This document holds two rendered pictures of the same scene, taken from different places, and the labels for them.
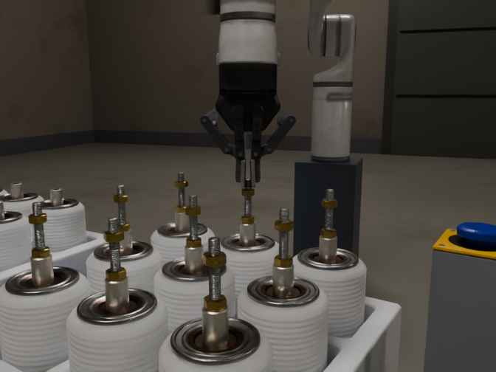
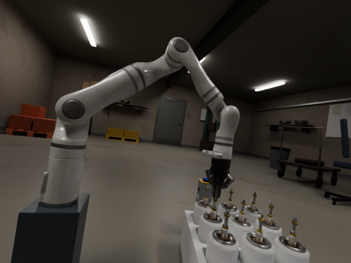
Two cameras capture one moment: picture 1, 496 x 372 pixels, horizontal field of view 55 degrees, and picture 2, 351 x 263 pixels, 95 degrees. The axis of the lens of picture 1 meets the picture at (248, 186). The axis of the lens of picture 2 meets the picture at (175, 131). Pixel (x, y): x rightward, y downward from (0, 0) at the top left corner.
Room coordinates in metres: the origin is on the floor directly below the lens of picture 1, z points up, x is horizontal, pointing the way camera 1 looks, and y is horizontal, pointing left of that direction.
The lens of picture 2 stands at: (1.17, 0.40, 0.56)
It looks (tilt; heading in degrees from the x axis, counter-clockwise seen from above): 1 degrees up; 233
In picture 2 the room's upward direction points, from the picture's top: 9 degrees clockwise
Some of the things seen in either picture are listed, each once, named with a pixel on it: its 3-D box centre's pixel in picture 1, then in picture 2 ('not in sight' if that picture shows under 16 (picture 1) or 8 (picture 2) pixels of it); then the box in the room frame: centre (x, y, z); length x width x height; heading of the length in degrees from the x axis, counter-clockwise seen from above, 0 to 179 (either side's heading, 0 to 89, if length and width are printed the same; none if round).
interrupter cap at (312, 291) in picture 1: (283, 291); (229, 206); (0.47, -0.04, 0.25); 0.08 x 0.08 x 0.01
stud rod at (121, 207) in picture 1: (122, 213); (260, 225); (0.59, 0.16, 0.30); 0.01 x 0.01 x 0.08
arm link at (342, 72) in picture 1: (333, 54); (72, 122); (1.13, -0.20, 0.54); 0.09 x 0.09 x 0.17; 82
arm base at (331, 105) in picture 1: (331, 123); (65, 174); (1.13, -0.20, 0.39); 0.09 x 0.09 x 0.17; 70
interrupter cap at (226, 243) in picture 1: (247, 243); (212, 217); (0.63, 0.00, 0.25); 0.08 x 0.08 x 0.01
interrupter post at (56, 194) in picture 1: (56, 197); not in sight; (0.86, 0.36, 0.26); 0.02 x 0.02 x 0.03
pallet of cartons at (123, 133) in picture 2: not in sight; (122, 134); (-0.96, -5.81, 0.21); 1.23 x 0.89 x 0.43; 160
